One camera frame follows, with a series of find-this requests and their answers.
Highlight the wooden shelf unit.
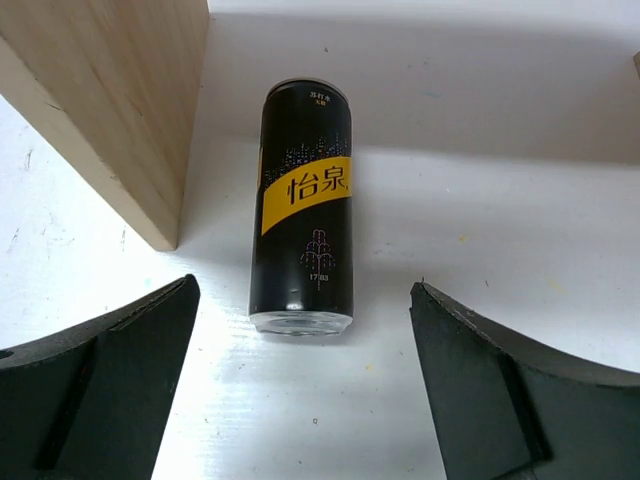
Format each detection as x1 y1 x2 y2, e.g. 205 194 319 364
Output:
1 1 639 250

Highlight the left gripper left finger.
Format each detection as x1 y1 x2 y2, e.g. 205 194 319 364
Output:
1 275 200 479

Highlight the black yellow can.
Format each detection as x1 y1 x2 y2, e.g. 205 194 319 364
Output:
248 78 354 336

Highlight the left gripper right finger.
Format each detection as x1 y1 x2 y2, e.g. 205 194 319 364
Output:
410 282 639 479

